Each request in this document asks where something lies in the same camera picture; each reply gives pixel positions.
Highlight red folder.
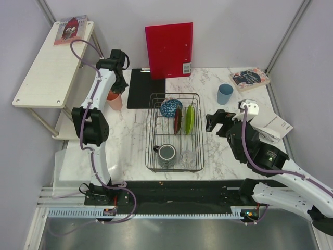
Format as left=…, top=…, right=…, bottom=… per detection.
left=145, top=22, right=193, bottom=80

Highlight white cable duct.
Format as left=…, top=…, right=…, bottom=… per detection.
left=47, top=207, right=259, bottom=219

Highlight clear glass tumbler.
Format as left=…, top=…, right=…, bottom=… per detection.
left=180, top=150, right=195, bottom=170

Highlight spiral notebook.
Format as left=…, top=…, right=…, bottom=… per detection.
left=254, top=127, right=281, bottom=143

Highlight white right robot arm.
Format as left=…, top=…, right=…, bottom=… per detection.
left=206, top=109, right=332, bottom=235

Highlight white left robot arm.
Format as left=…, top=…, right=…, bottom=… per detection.
left=71, top=49, right=130, bottom=206

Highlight dark red plate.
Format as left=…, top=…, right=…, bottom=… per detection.
left=174, top=108, right=182, bottom=135

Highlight pink plastic cup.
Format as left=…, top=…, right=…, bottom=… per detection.
left=107, top=90, right=123, bottom=111

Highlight dark grey ceramic mug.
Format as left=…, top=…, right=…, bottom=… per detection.
left=153, top=144, right=177, bottom=168

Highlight black clipboard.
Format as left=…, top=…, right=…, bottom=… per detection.
left=127, top=69, right=166, bottom=109

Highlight light blue plastic cup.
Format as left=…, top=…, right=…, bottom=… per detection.
left=216, top=83, right=234, bottom=105

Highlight white paper booklet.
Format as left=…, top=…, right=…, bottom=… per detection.
left=238, top=96, right=294, bottom=139

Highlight blue patterned bowl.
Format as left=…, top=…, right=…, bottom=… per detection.
left=160, top=98, right=183, bottom=118

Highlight white wooden shelf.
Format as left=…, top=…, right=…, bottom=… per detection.
left=12, top=22, right=95, bottom=140

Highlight black wire dish rack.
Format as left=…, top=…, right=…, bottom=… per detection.
left=145, top=93, right=204, bottom=172

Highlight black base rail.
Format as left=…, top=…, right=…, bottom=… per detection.
left=84, top=180, right=257, bottom=216

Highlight floral cover book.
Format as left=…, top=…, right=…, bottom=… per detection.
left=229, top=67, right=270, bottom=92

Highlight red cover book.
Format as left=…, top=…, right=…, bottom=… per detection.
left=54, top=15, right=88, bottom=45

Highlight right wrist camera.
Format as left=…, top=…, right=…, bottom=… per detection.
left=237, top=99, right=259, bottom=122

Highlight green plate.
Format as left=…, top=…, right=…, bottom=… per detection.
left=185, top=105, right=195, bottom=135

